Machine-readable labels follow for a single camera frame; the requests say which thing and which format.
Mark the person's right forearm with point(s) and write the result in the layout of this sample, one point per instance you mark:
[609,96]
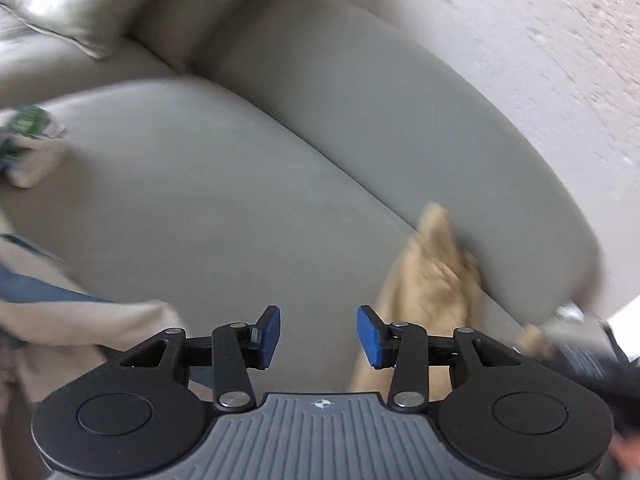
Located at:
[626,454]

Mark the beige and blue garment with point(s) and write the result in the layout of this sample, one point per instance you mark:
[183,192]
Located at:
[55,325]

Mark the tan garment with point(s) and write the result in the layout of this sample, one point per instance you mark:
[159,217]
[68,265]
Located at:
[430,285]

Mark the folded green print cloth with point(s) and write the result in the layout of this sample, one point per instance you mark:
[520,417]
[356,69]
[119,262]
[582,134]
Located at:
[31,155]

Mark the grey sofa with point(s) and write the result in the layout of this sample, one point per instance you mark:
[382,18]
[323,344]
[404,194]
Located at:
[280,160]

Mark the shiny grey cushion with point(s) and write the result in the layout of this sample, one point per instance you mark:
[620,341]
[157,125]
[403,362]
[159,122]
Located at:
[75,5]

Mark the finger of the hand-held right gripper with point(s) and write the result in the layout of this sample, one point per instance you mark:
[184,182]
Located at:
[564,316]

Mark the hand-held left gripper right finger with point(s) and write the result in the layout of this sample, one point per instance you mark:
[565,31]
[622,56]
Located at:
[369,337]

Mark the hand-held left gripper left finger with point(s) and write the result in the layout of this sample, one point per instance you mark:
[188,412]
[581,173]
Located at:
[269,336]

